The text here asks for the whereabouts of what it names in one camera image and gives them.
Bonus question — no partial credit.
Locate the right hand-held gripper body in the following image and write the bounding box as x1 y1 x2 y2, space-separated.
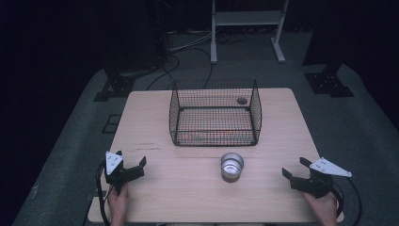
308 156 353 200

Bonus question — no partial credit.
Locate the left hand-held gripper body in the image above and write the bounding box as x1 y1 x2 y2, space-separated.
104 151 129 195

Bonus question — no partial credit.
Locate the person's right hand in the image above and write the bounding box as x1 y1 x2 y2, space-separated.
302 190 339 226

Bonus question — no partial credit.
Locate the person's left hand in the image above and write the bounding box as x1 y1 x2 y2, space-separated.
107 183 130 226

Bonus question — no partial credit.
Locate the black stand base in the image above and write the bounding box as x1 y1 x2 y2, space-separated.
93 62 136 103
303 61 356 99

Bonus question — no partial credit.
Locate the silver metal cup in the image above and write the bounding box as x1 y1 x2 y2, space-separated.
219 152 246 184

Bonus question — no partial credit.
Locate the white metal stand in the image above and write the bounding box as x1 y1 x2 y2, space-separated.
210 0 291 65

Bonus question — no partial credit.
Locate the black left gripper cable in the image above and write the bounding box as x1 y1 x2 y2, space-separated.
95 159 111 226

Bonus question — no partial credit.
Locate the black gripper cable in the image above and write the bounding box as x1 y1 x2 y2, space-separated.
95 159 111 226
331 177 363 226

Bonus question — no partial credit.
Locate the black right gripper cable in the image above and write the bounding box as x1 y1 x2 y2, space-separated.
331 177 363 226

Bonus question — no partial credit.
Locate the black wire mesh basket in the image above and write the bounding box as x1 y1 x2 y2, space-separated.
168 78 263 148

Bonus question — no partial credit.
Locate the black floor cable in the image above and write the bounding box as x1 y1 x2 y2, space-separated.
146 46 215 91

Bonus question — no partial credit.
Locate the grey floor cable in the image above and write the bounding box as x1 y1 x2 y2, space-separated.
168 29 215 54

